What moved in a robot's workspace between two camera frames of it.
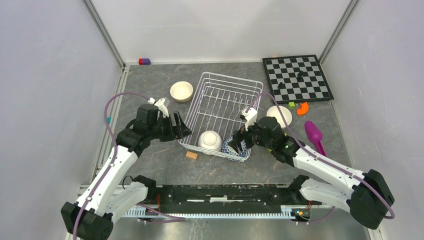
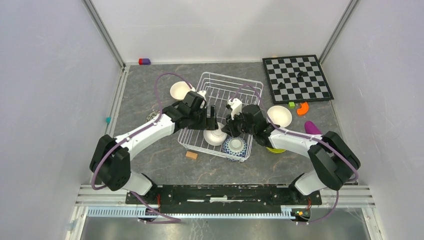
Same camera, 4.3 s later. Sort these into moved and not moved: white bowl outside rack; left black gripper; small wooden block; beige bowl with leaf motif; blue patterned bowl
Moved: left black gripper
Not moved: blue patterned bowl; white bowl outside rack; beige bowl with leaf motif; small wooden block
